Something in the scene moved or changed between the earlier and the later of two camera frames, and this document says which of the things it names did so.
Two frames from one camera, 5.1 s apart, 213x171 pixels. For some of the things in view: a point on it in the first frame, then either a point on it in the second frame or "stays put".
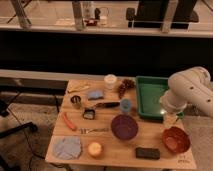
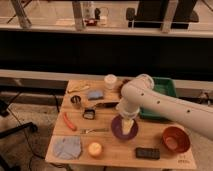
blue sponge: x=95 y=95 stays put
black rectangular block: x=147 y=153 stays put
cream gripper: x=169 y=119 -> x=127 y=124
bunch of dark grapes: x=125 y=84 stays put
